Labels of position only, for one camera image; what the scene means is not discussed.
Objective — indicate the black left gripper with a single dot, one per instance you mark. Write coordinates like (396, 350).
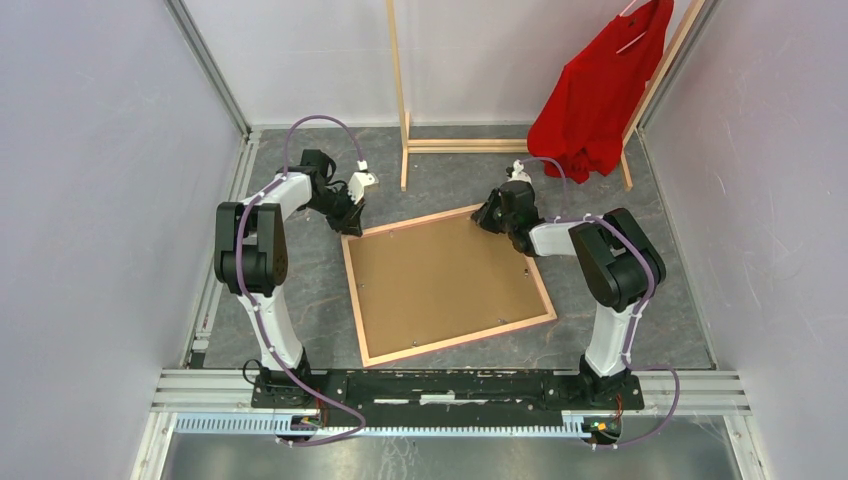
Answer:
(349, 224)

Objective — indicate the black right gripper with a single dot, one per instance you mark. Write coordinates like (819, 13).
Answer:
(482, 215)

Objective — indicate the pink wooden picture frame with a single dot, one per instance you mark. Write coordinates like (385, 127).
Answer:
(457, 341)

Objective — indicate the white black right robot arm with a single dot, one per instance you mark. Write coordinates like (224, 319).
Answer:
(620, 265)

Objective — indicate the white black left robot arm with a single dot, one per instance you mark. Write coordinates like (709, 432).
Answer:
(251, 260)

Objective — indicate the red t-shirt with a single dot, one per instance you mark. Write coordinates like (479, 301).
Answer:
(580, 128)

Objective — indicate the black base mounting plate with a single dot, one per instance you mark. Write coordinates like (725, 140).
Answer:
(447, 398)

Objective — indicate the pink clothes hanger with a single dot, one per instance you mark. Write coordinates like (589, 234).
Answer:
(636, 24)

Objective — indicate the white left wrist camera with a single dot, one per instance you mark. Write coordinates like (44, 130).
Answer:
(361, 181)

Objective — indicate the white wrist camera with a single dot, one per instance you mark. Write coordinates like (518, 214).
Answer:
(361, 181)
(516, 172)

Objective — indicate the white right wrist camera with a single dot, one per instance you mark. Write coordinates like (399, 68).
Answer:
(516, 172)

